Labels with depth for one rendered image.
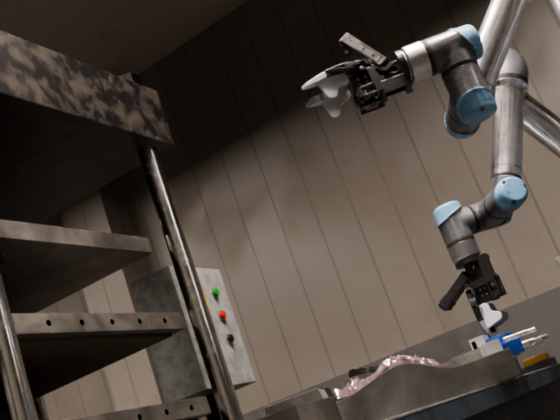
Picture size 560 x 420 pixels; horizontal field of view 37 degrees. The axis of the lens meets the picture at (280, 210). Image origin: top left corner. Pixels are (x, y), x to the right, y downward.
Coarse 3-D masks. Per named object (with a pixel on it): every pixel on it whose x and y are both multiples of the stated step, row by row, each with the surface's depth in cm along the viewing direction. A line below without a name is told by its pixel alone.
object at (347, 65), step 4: (340, 64) 166; (344, 64) 166; (348, 64) 166; (352, 64) 166; (356, 64) 166; (360, 64) 167; (332, 68) 166; (336, 68) 166; (340, 68) 165; (344, 68) 165; (348, 68) 166; (352, 68) 166; (356, 68) 166; (328, 72) 166; (332, 72) 166; (336, 72) 166; (340, 72) 166; (344, 72) 166; (348, 72) 167; (328, 76) 166
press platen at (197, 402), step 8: (184, 400) 227; (192, 400) 230; (200, 400) 233; (136, 408) 208; (144, 408) 211; (152, 408) 214; (160, 408) 216; (168, 408) 219; (176, 408) 222; (184, 408) 225; (192, 408) 229; (200, 408) 231; (208, 408) 235; (88, 416) 193; (96, 416) 195; (104, 416) 197; (112, 416) 200; (120, 416) 202; (128, 416) 204; (136, 416) 207; (144, 416) 210; (152, 416) 212; (160, 416) 215; (168, 416) 218; (176, 416) 221; (184, 416) 224; (192, 416) 227; (200, 416) 233
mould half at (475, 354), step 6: (462, 354) 196; (468, 354) 195; (474, 354) 195; (480, 354) 194; (450, 360) 197; (456, 360) 197; (462, 360) 196; (468, 360) 195; (516, 360) 214; (450, 366) 197; (456, 366) 196; (522, 372) 214; (348, 378) 209; (360, 378) 207; (342, 384) 209
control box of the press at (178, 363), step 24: (144, 288) 264; (168, 288) 260; (216, 288) 276; (216, 312) 273; (192, 336) 255; (240, 336) 280; (168, 360) 257; (192, 360) 253; (240, 360) 273; (168, 384) 256; (192, 384) 252; (240, 384) 267; (216, 408) 261
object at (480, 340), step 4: (516, 332) 197; (520, 332) 197; (524, 332) 196; (480, 336) 199; (484, 336) 200; (496, 336) 198; (500, 336) 197; (504, 336) 200; (508, 336) 198; (512, 336) 197; (516, 336) 197; (472, 340) 200; (476, 340) 199; (480, 340) 199; (484, 340) 199; (488, 340) 198; (500, 340) 197; (504, 340) 198; (508, 340) 198; (480, 344) 199; (472, 348) 200
